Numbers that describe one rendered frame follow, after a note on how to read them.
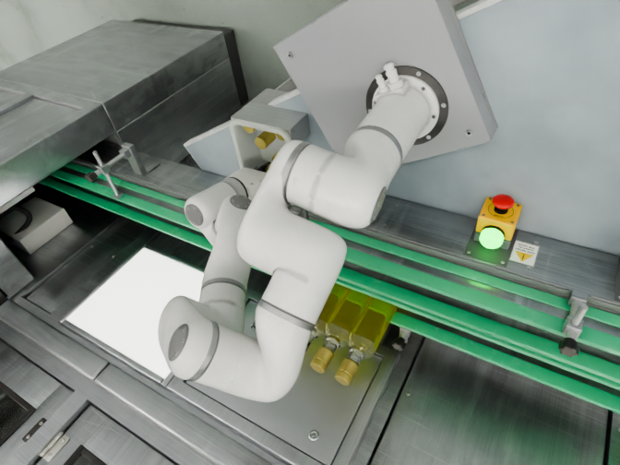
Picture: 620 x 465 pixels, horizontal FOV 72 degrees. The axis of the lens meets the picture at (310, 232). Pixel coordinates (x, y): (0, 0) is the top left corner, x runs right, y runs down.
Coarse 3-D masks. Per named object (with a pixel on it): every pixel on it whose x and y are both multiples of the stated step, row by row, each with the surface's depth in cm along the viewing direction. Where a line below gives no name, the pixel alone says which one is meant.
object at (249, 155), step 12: (240, 120) 100; (240, 132) 105; (276, 132) 96; (288, 132) 97; (240, 144) 106; (252, 144) 110; (276, 144) 109; (240, 156) 108; (252, 156) 112; (264, 156) 114; (240, 168) 111; (252, 168) 113
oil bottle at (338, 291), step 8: (336, 288) 100; (344, 288) 100; (328, 296) 99; (336, 296) 99; (328, 304) 97; (336, 304) 97; (328, 312) 96; (320, 320) 94; (320, 328) 94; (320, 336) 96
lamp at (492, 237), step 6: (486, 228) 84; (492, 228) 84; (498, 228) 83; (486, 234) 83; (492, 234) 83; (498, 234) 83; (504, 234) 84; (480, 240) 85; (486, 240) 84; (492, 240) 83; (498, 240) 83; (486, 246) 85; (492, 246) 84; (498, 246) 84
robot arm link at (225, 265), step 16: (224, 208) 83; (240, 208) 84; (224, 224) 80; (240, 224) 81; (224, 240) 79; (224, 256) 78; (240, 256) 79; (208, 272) 78; (224, 272) 77; (240, 272) 79
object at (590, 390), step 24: (72, 192) 151; (144, 216) 137; (192, 240) 126; (408, 312) 101; (432, 336) 95; (456, 336) 95; (504, 360) 89; (528, 360) 89; (552, 384) 85; (576, 384) 84; (600, 384) 84
